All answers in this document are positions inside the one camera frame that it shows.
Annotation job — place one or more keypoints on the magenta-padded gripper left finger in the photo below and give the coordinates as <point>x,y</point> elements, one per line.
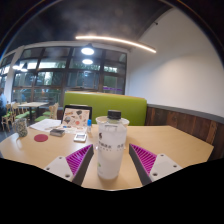
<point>61,166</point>

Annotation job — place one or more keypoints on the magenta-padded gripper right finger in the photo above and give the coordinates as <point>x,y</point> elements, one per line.
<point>161,166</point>

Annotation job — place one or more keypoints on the clear plastic bottle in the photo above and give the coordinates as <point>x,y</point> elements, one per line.
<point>111,150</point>

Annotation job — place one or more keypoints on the small dark box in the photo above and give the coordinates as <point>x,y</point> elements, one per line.
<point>57,132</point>

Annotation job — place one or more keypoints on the flat round red coaster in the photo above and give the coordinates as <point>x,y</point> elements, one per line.
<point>41,137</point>

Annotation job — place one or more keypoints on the sticker sheet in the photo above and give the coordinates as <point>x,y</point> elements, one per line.
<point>71,129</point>

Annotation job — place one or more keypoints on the white paper sheet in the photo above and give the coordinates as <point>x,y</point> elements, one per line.
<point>45,125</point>

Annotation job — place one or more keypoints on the small blue-capped glue stick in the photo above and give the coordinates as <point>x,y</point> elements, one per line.
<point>89,126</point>

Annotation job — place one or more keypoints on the black laptop with stickers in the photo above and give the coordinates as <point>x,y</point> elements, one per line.
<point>76,116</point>

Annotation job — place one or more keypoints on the wooden chairs with green seats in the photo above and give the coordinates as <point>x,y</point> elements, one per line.
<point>20,115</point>

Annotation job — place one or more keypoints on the green upholstered bench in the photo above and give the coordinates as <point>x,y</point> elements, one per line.
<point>133,106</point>

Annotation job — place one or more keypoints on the light wooden dining table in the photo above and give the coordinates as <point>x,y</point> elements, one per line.
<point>32,105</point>

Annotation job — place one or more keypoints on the long linear ceiling light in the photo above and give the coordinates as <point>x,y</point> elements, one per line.
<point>116,41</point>

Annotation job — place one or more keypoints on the dark-framed window wall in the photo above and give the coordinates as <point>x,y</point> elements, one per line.
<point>50,81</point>

